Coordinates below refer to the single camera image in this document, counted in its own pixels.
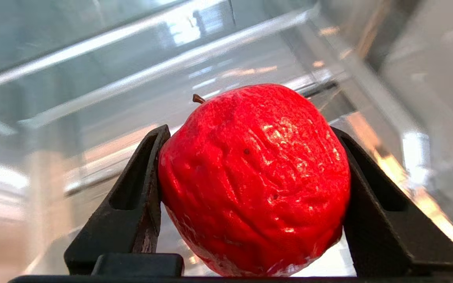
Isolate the red apple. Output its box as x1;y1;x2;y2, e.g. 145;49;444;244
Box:
158;83;351;277

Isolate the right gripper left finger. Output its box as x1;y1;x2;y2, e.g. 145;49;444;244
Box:
64;125;171;275

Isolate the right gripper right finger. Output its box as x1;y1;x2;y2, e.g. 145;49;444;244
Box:
331;127;453;277

